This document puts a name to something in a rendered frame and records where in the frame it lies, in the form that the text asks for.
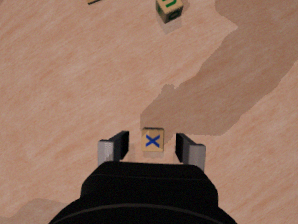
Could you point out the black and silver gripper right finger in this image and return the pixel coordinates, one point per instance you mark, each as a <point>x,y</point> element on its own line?
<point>188,152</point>

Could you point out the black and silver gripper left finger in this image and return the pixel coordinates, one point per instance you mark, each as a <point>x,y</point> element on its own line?
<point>113,149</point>

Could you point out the small tan letter block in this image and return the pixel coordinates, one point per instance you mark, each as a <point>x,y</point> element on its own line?
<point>169,10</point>
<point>152,139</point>

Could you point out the tan flat mat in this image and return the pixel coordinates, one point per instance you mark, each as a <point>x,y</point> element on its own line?
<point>92,1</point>

